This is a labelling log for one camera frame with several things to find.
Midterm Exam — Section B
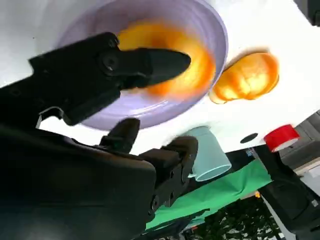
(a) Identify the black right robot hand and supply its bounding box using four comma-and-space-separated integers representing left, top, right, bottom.
0, 31, 199, 240

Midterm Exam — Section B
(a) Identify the orange and white bread roll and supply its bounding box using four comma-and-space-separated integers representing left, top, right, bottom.
208, 51, 280, 105
116, 19, 217, 101

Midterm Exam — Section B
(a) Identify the lilac plate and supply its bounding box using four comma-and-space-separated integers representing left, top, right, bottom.
55, 0, 229, 131

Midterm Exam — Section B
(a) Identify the pale green mug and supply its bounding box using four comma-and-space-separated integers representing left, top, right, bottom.
184, 125, 232, 183

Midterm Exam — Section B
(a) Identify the green cloth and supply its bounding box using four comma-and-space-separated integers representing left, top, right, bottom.
145, 159, 273, 231

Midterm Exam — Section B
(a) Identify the black machine stand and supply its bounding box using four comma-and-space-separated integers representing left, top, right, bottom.
251, 144, 320, 234

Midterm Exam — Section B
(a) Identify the red tape roll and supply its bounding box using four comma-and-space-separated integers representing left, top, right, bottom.
263, 123, 301, 153

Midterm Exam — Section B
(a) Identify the grey workshop machine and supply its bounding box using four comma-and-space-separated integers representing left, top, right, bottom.
279, 117, 320, 181

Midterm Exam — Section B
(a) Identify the black table cable hole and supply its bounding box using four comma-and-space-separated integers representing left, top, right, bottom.
239, 132, 259, 144

